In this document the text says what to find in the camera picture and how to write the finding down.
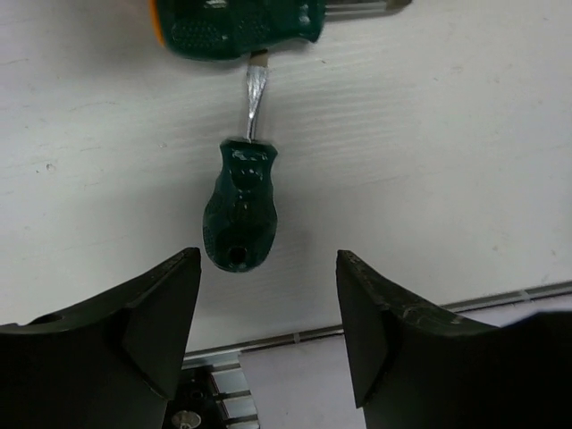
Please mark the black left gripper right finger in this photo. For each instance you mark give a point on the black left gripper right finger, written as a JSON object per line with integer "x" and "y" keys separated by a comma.
{"x": 414, "y": 364}

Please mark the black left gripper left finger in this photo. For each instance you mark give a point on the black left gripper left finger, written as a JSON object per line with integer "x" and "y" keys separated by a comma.
{"x": 112, "y": 361}

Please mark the stubby green screwdriver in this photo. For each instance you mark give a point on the stubby green screwdriver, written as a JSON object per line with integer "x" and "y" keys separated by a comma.
{"x": 221, "y": 31}
{"x": 240, "y": 218}

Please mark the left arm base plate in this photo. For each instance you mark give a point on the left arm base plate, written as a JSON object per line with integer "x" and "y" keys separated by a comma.
{"x": 212, "y": 393}

